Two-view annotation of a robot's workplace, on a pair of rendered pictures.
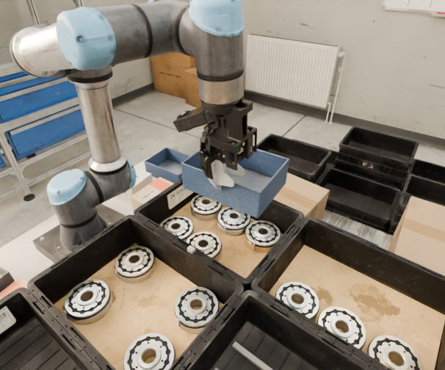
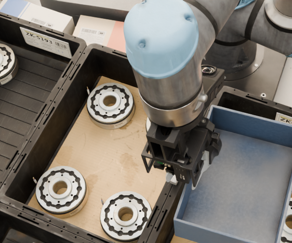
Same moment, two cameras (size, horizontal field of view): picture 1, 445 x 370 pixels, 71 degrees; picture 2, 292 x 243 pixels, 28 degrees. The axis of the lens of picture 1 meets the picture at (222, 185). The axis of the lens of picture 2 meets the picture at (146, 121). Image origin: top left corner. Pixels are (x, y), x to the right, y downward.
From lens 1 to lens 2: 0.70 m
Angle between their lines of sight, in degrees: 56
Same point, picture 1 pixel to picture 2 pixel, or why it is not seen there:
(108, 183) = (264, 30)
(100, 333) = (83, 134)
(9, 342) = (60, 66)
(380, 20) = not seen: outside the picture
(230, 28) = (136, 64)
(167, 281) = (160, 173)
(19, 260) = not seen: hidden behind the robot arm
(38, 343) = not seen: hidden behind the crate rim
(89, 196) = (234, 22)
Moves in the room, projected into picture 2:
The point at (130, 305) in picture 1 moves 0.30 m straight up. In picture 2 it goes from (119, 147) to (99, 66)
